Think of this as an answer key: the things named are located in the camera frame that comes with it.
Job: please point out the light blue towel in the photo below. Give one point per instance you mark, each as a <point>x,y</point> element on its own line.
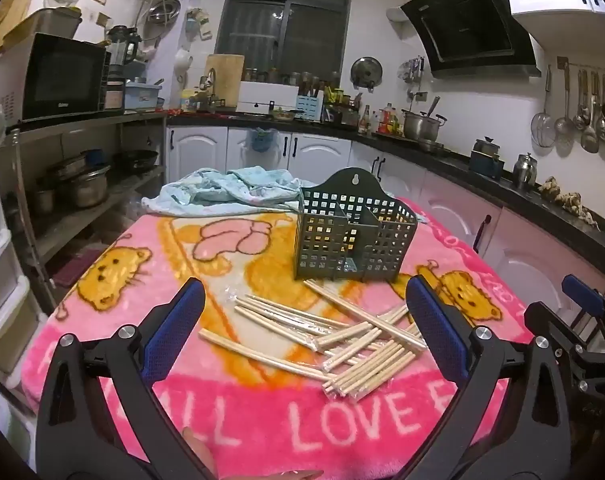
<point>207,190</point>

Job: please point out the bunch of wooden chopsticks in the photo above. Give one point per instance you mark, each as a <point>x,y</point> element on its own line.
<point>372,367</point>

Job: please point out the blue storage box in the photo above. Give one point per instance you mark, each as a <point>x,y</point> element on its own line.
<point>143,96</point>

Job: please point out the black microwave oven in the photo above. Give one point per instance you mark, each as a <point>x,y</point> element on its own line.
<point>57,75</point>

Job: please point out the row of glass jars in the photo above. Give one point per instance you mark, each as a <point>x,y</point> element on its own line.
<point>292,79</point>

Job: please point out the white countertop appliance box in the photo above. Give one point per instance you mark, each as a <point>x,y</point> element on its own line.
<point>267,95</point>

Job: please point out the white plastic drawer unit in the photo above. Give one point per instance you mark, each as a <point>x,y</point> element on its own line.
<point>2,240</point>

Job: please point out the hanging steel spoons bunch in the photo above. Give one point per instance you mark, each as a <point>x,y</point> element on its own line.
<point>412,70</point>

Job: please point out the pile of ginger roots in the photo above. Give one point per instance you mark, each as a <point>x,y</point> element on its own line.
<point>567,200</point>

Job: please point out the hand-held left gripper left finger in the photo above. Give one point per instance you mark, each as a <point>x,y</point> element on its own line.
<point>175,330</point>

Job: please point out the dark framed window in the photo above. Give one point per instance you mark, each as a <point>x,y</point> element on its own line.
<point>287,20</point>

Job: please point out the black range hood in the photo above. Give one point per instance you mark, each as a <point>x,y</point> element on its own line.
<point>467,20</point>

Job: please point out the hanging steel basin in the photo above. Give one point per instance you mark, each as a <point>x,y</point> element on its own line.
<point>163,11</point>

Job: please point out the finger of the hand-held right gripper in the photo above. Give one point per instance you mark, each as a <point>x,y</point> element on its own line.
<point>572,355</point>
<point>584,300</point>

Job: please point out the row of hanging steel utensils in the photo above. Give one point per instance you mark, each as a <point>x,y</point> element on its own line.
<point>589,130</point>

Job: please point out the grey plastic cutlery basket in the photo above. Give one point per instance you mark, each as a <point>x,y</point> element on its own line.
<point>340,185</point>

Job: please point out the black wok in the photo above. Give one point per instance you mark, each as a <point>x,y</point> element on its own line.
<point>137,160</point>

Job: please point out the metal shelf rack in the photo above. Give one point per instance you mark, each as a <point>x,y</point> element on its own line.
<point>92,121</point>

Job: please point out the black kitchen countertop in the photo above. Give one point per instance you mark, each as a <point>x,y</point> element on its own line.
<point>512,192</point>

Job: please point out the wooden cutting board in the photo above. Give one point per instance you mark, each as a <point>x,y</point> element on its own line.
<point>227,77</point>

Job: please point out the large steel pot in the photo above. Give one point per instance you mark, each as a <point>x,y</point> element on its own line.
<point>422,125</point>

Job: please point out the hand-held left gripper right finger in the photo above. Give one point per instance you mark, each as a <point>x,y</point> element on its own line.
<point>435,330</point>

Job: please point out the blue pot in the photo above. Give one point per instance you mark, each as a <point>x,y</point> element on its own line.
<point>484,166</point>

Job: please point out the hanging small kitchen tools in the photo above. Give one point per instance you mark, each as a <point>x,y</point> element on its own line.
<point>197,25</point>

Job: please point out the hanging steel pan lid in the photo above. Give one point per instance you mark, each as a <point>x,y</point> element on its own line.
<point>366,72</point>

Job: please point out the hanging white bowl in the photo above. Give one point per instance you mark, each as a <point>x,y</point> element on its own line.
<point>184,65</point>

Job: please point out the red label bottle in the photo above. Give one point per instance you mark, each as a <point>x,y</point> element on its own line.
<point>391,120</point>

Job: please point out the person's left hand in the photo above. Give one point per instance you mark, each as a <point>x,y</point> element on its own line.
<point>197,452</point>

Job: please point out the steel faucet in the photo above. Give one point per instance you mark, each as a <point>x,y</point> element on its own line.
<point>208,80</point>

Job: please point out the blue knife block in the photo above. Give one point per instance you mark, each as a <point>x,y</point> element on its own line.
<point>310,105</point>

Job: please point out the black blender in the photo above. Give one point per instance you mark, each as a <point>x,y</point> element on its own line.
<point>122,60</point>

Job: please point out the pink printed blanket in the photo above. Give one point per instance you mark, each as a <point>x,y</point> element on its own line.
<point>262,425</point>

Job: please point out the steel pot with lid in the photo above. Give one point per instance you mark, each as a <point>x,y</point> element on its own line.
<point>85,187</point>

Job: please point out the bowl of food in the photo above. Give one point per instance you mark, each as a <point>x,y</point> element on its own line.
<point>284,115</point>

